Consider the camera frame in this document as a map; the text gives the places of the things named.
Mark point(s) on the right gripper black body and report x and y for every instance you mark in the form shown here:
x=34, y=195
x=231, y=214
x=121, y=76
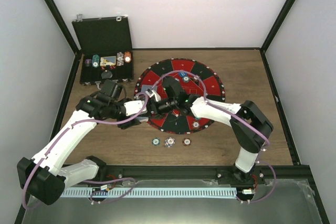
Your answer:
x=171, y=104

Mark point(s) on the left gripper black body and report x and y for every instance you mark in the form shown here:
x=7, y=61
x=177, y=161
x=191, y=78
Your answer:
x=125, y=125

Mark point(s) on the blue card seat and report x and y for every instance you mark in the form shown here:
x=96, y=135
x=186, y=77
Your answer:
x=146, y=87

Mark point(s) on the green poker chip stack table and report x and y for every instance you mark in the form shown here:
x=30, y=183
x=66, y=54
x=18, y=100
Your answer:
x=156, y=141

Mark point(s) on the blue small blind button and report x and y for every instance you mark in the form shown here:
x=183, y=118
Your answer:
x=182, y=74

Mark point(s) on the brown poker chip stack table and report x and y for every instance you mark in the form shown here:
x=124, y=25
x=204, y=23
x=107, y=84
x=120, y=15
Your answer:
x=186, y=141

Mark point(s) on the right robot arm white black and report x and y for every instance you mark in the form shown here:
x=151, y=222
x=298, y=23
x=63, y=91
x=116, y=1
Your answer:
x=250, y=126

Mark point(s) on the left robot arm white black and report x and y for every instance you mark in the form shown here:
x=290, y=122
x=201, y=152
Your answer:
x=44, y=176

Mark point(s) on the round red black poker mat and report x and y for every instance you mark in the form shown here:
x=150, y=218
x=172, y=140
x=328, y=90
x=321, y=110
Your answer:
x=174, y=122

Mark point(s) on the clear dealer button in case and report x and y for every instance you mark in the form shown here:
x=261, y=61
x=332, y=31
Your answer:
x=106, y=74

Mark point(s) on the orange chips in case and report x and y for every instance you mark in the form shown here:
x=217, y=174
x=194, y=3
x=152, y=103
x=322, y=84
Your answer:
x=127, y=57

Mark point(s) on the blue white chips in case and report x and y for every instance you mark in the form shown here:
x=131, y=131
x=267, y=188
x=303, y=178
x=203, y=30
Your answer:
x=120, y=59

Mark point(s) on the card deck in case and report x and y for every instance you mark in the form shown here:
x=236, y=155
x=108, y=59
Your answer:
x=108, y=61

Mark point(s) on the green chip stack in case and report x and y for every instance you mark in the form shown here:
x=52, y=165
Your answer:
x=95, y=61

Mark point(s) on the purple chip stack in case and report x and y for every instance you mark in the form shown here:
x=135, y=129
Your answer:
x=87, y=62

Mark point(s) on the black poker case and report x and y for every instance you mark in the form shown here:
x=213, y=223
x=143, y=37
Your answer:
x=104, y=37

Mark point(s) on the metal sheet front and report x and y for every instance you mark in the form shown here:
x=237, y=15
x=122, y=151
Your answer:
x=282, y=201

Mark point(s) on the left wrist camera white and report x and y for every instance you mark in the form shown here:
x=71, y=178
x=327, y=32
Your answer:
x=134, y=107

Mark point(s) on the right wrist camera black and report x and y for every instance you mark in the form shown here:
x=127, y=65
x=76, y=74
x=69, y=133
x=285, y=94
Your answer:
x=173, y=89

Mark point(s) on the light blue slotted cable duct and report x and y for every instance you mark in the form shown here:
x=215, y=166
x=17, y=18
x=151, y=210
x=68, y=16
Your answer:
x=212, y=192

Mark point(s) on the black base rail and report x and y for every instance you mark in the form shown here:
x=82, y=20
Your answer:
x=223, y=174

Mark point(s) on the black aluminium frame post left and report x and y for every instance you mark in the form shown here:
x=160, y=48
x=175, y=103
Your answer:
x=62, y=25

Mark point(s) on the black aluminium frame post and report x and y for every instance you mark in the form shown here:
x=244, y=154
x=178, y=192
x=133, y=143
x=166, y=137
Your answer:
x=288, y=4
x=62, y=25

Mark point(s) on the black aluminium frame post right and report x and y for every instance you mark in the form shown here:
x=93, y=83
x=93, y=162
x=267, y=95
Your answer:
x=288, y=4

